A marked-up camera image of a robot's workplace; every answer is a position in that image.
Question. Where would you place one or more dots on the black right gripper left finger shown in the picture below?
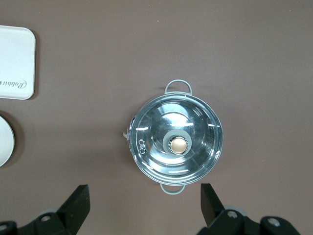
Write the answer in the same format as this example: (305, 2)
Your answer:
(73, 210)

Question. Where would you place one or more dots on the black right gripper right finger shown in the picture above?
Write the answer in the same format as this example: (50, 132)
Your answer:
(215, 215)

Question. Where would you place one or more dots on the round beige plate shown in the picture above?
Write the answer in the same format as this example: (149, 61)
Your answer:
(5, 142)

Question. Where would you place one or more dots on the glass pot lid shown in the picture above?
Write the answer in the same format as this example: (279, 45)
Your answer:
(159, 122)

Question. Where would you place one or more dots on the steel pot with glass lid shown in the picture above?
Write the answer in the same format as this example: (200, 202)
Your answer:
(178, 84)

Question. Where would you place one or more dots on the beige rabbit print tray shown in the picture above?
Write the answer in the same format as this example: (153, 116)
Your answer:
(14, 61)

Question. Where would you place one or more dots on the brown table mat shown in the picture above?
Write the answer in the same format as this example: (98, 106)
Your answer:
(156, 36)

